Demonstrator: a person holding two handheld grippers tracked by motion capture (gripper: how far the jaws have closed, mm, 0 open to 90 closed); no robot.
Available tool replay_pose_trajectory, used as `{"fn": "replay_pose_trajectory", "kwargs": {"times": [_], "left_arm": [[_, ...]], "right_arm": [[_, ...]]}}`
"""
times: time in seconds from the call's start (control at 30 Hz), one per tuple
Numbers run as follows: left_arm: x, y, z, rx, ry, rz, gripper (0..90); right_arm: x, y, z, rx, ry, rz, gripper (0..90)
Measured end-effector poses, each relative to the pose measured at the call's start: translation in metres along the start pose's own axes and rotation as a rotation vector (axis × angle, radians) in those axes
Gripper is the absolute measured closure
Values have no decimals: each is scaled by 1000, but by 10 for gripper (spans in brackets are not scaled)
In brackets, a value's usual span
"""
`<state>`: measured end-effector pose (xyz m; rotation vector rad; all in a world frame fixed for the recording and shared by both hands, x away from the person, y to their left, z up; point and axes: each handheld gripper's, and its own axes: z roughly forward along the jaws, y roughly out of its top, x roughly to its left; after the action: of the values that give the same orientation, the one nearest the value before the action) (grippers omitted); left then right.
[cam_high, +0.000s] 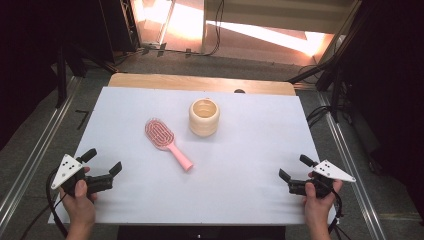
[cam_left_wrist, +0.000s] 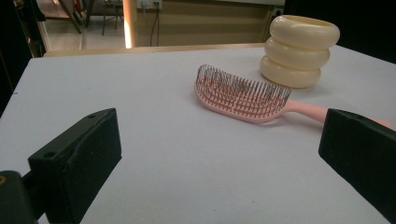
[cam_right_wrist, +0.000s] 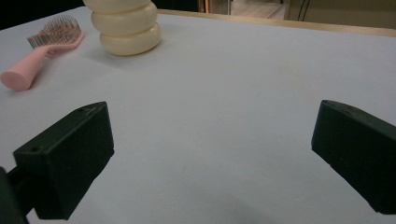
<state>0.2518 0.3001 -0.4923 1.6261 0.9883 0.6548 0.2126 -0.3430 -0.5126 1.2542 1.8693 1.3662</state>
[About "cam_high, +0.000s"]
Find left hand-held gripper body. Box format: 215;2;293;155
50;153;114;198

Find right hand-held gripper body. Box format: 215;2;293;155
288;159;357;199

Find pink hairbrush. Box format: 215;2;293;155
144;117;195;173

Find cream ribbed cup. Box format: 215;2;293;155
188;97;221;138

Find person's left hand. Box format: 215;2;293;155
59;179;98;228

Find person's right hand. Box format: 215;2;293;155
302;179;344;229

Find white table board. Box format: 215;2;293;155
48;86;337;226

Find black metal stand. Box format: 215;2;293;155
287;61;348;124
53;39;119;109

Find wooden table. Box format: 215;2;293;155
108;72;297;97

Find black cabinet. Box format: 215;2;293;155
99;0;142;64

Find metal floor rail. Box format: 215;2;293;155
315;90;388;240
0;75;84;231

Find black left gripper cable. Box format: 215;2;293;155
19;168;70;240

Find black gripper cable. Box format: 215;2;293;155
19;168;70;240
328;188;353;240

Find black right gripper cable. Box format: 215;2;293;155
328;188;353;240

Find black floor cables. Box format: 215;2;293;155
305;104;335;129

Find black hanging wall cable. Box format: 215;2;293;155
186;0;226;58

